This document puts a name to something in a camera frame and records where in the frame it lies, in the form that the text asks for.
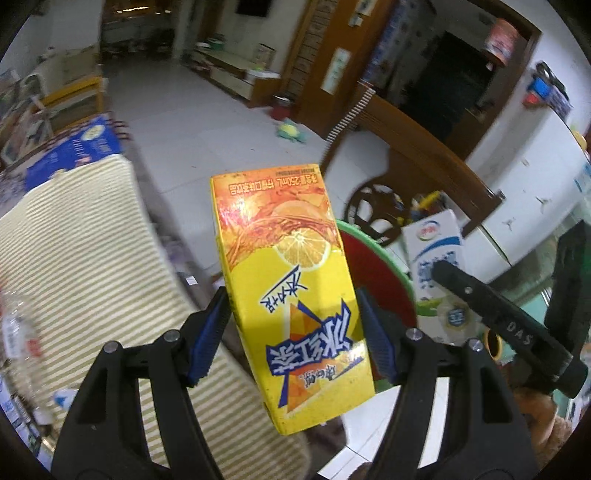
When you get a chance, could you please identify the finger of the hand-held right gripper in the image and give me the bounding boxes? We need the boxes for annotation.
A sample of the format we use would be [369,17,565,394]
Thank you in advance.
[431,261,502,324]

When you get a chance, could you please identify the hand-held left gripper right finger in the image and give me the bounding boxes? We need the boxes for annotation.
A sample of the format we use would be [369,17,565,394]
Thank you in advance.
[355,286,539,480]

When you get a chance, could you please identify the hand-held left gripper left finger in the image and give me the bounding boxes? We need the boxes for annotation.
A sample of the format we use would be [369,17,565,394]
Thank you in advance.
[53,286,232,480]

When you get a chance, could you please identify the white and blue milk carton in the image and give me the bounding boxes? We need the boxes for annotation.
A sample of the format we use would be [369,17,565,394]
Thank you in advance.
[401,209,485,346]

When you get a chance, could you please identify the red bin with green rim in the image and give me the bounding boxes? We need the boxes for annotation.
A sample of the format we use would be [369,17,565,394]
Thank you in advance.
[335,219,419,344]

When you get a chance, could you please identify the yellow lemon tea carton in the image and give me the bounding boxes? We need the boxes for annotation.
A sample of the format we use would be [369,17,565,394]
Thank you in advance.
[210,162,377,435]

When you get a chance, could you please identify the clear plastic bottle red label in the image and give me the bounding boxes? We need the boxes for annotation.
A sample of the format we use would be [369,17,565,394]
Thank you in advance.
[0,298,79,425]

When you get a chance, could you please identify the person's right forearm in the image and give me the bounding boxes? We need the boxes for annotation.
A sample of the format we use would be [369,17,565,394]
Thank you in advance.
[510,388,575,467]

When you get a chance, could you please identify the yellow cup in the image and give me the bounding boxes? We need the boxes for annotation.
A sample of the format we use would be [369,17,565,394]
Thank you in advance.
[480,330,505,361]

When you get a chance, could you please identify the carved wooden chair with beads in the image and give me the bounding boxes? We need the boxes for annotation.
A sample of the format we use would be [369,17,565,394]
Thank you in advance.
[318,88,506,243]

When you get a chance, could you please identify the green checked tablecloth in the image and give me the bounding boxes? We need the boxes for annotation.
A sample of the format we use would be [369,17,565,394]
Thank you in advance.
[0,154,310,467]

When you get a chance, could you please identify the hanging blue and red bags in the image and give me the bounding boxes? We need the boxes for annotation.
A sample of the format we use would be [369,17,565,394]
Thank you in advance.
[524,62,573,116]

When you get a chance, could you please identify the green plush toy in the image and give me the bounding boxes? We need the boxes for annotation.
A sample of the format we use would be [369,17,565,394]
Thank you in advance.
[276,119,309,145]

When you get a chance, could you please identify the blue printed cardboard box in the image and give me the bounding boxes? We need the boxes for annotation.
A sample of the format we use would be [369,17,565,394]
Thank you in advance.
[25,115,123,190]

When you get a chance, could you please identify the small red waste bin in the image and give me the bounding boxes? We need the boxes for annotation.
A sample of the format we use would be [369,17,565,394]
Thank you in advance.
[270,95,293,121]

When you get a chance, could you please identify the red hanging decoration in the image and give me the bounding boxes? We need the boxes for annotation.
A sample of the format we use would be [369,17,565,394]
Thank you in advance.
[485,18,513,65]

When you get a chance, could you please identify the white tv cabinet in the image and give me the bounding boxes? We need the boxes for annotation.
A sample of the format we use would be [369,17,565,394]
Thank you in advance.
[191,44,282,109]

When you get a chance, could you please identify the yellow wooden sofa chair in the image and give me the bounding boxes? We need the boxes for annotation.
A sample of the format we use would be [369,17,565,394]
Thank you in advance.
[41,76,105,132]

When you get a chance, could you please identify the tall framed wall picture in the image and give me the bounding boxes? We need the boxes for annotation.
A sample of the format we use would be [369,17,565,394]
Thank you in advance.
[331,48,350,95]

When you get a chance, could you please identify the wall television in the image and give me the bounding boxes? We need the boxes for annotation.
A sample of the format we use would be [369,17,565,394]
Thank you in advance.
[235,0,271,17]

